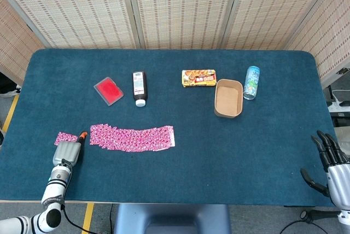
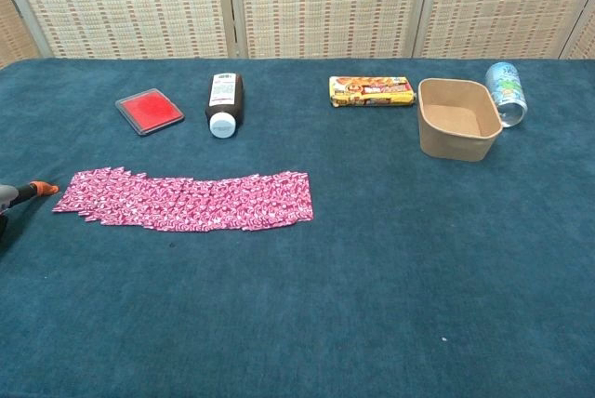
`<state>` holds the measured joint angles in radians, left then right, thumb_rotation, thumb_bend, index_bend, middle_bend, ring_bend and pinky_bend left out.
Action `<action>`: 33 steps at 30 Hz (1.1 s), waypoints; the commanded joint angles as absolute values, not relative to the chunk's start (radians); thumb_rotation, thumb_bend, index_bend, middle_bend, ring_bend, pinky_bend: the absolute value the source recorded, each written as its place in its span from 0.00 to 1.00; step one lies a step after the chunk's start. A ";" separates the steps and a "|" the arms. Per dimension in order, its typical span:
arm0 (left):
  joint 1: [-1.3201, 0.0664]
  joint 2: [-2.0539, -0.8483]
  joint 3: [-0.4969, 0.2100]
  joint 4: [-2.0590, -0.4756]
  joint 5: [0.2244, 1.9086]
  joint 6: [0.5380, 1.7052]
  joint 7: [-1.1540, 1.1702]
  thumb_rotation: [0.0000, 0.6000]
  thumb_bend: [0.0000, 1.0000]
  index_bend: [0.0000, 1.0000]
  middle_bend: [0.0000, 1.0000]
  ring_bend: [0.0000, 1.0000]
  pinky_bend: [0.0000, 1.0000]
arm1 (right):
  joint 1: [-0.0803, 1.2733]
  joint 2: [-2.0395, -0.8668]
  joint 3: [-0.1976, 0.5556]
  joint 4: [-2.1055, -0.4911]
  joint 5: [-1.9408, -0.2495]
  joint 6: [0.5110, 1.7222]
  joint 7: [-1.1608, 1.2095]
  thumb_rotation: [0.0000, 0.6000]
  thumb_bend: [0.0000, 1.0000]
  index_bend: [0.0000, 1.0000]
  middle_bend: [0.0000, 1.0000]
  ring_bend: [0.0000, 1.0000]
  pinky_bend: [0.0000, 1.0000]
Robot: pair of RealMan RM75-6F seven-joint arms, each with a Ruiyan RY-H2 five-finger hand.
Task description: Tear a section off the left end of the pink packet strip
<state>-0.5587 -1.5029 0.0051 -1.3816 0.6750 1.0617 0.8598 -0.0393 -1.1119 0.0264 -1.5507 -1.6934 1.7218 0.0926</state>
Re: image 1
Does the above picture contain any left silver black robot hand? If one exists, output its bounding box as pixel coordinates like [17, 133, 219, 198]
[52, 131, 89, 167]

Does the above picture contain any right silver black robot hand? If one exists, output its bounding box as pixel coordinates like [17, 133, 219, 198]
[300, 130, 350, 210]

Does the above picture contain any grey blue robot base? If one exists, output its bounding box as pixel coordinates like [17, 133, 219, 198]
[113, 203, 232, 234]

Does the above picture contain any red box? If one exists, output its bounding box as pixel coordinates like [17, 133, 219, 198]
[93, 77, 125, 107]

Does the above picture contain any black caster stand leg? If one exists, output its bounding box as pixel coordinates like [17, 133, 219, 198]
[300, 208, 340, 224]

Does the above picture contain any white power strip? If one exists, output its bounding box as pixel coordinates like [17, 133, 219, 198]
[327, 100, 350, 113]

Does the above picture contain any black and white shoe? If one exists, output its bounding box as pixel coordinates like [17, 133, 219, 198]
[0, 72, 22, 98]

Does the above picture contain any dark bottle with white cap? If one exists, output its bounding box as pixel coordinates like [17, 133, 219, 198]
[132, 71, 148, 107]

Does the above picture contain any blue felt table mat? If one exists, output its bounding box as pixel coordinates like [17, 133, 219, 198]
[0, 49, 340, 207]

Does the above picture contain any woven bamboo screen panel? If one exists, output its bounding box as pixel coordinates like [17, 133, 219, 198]
[0, 0, 137, 50]
[126, 0, 244, 51]
[221, 0, 346, 51]
[0, 0, 46, 86]
[285, 0, 350, 89]

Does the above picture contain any light blue drink can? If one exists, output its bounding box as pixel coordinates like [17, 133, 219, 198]
[243, 66, 261, 101]

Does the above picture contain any brown paper bowl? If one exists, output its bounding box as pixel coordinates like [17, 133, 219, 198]
[213, 79, 244, 119]

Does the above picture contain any yellow snack box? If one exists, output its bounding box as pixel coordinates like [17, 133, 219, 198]
[181, 69, 218, 88]

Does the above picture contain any black floor cable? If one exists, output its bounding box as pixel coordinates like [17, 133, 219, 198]
[278, 219, 339, 234]

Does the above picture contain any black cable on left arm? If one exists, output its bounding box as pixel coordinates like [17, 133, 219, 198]
[60, 159, 92, 234]

